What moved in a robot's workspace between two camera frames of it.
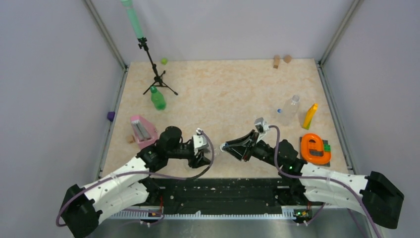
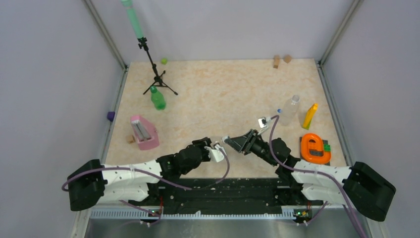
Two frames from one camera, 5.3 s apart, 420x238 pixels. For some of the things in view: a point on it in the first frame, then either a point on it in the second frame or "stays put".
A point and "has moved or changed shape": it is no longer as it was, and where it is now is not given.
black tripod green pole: x=136 y=24 stays put
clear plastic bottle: x=289 y=110 stays put
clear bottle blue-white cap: x=210 y=151 has moved or changed shape
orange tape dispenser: x=312 y=149 stays put
